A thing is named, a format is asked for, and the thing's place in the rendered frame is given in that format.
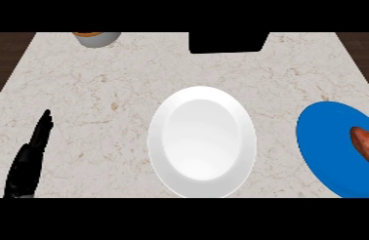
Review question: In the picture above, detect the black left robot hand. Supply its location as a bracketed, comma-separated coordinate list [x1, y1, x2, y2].
[2, 108, 54, 199]

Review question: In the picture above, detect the white oval plate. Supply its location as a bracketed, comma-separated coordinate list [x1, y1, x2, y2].
[147, 85, 258, 199]

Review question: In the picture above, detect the blue plate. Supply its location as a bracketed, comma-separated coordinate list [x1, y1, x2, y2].
[294, 100, 369, 199]

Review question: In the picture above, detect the reddish-brown sweet potato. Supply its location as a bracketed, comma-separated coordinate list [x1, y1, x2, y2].
[348, 126, 369, 163]

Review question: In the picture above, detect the grey cup with orange top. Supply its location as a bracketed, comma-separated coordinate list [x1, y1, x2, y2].
[70, 32, 122, 50]

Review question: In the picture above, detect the black appliance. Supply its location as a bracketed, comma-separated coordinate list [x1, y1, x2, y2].
[187, 32, 271, 55]

